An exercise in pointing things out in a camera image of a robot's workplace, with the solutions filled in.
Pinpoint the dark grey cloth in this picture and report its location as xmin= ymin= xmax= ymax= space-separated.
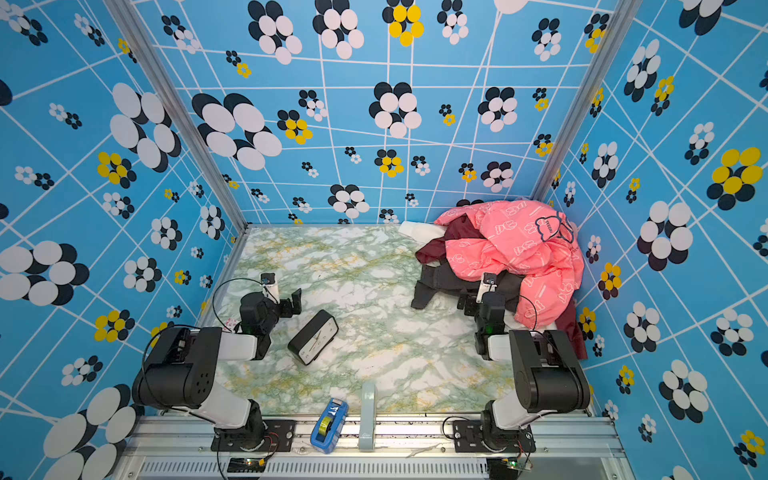
xmin=411 ymin=263 xmax=524 ymax=313

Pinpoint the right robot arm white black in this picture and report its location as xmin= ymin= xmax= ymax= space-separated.
xmin=458 ymin=291 xmax=590 ymax=450

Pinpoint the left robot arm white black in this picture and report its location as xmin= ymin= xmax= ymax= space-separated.
xmin=132 ymin=289 xmax=302 ymax=444

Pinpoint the maroon cloth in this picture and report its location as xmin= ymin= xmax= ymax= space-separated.
xmin=415 ymin=215 xmax=482 ymax=264

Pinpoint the white cloth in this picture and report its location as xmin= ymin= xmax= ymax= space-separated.
xmin=398 ymin=221 xmax=446 ymax=245

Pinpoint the pink printed cloth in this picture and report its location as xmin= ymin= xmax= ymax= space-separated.
xmin=434 ymin=200 xmax=585 ymax=329

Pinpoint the pink white packet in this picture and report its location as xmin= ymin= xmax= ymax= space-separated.
xmin=224 ymin=318 xmax=240 ymax=333

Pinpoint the black white alarm clock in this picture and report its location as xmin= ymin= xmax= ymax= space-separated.
xmin=287 ymin=310 xmax=339 ymax=366

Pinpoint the blue tape dispenser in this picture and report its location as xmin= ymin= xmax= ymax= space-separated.
xmin=310 ymin=398 xmax=349 ymax=454

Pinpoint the right circuit board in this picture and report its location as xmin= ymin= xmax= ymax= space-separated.
xmin=486 ymin=458 xmax=519 ymax=480

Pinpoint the circuit board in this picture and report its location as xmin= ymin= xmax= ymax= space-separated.
xmin=486 ymin=458 xmax=519 ymax=480
xmin=226 ymin=458 xmax=267 ymax=475

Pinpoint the left circuit board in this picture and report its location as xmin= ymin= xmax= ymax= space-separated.
xmin=226 ymin=458 xmax=267 ymax=475

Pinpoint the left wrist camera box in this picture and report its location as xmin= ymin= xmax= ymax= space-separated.
xmin=260 ymin=272 xmax=280 ymax=303

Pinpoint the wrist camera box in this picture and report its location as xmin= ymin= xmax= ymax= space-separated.
xmin=260 ymin=272 xmax=280 ymax=303
xmin=476 ymin=272 xmax=498 ymax=303

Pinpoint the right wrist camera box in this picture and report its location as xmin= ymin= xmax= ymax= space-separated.
xmin=476 ymin=272 xmax=498 ymax=303

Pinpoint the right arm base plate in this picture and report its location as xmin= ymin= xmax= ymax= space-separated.
xmin=449 ymin=418 xmax=536 ymax=455

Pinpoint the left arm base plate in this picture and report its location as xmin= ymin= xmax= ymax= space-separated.
xmin=210 ymin=418 xmax=297 ymax=453

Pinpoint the aluminium front rail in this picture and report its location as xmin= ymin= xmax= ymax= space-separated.
xmin=110 ymin=413 xmax=637 ymax=480

